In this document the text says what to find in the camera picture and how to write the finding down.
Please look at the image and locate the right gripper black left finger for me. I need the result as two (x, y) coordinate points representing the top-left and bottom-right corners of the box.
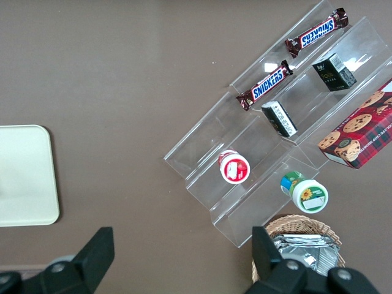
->
(0, 226), (116, 294)

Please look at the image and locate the green lidded yogurt cup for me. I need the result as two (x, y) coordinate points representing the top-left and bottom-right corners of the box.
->
(279, 170), (330, 214)

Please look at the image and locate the red lidded yogurt cup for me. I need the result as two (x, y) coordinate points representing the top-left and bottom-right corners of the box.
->
(217, 149), (252, 185)

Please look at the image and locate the Snickers chocolate bar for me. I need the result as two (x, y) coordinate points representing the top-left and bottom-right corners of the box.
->
(284, 7), (349, 59)
(235, 59), (294, 112)

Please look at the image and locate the clear acrylic stepped stand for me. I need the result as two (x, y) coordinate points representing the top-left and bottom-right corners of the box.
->
(162, 0), (392, 249)

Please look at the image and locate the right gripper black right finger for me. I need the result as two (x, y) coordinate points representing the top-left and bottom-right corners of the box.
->
(244, 225), (392, 294)

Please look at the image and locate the cream plastic tray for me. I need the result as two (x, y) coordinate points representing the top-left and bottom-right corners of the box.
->
(0, 124), (60, 228)

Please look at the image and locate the silver foil tray stack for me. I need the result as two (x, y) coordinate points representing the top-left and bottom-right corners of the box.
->
(268, 233), (339, 278)

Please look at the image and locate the light tan wicker basket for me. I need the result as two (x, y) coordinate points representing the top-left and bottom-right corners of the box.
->
(251, 214), (347, 284)

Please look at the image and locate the small black carton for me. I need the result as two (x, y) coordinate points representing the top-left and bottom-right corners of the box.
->
(260, 101), (299, 138)
(312, 52), (358, 92)

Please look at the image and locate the red plaid cookie box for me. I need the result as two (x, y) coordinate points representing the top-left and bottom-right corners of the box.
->
(317, 78), (392, 170)

